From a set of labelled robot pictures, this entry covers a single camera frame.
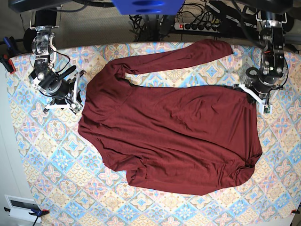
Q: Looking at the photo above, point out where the blue clamp lower left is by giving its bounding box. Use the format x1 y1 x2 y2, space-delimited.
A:
4 207 50 226

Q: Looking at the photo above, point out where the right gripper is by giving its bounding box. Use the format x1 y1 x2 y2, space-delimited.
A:
43 69 86 113

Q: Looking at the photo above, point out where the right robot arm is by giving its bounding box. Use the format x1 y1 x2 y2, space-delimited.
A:
8 0 86 114

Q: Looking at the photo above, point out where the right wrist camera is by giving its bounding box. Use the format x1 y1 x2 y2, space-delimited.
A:
70 103 83 114

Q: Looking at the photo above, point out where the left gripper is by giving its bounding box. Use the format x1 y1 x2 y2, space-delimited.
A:
233 79 282 105

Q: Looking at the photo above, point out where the blue clamp upper left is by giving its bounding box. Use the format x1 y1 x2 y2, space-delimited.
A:
0 36 17 74

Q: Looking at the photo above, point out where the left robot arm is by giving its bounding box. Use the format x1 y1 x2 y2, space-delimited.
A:
232 0 293 108

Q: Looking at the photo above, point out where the orange clamp right edge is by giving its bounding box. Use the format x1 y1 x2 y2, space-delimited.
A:
291 210 301 214

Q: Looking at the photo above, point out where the blue clamp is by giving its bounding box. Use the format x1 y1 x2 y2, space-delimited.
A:
0 36 17 74
4 207 50 226

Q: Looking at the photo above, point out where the white power strip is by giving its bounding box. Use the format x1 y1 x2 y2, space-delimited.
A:
174 22 219 33

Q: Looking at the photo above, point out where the maroon t-shirt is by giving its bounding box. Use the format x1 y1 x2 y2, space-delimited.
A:
78 39 262 195

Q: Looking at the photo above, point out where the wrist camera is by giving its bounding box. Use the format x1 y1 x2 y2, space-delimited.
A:
70 103 83 114
259 104 273 115

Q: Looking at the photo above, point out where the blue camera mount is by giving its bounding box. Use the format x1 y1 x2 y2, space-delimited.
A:
112 0 185 16

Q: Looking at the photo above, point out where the white floor vent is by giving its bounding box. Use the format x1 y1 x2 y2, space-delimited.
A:
5 195 39 222

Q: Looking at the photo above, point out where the patterned tablecloth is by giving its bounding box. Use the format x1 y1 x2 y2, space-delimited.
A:
6 53 301 226

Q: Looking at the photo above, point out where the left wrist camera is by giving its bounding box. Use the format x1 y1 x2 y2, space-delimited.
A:
259 104 273 115

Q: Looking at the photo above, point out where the black round stool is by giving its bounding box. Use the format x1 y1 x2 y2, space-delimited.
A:
23 24 52 55

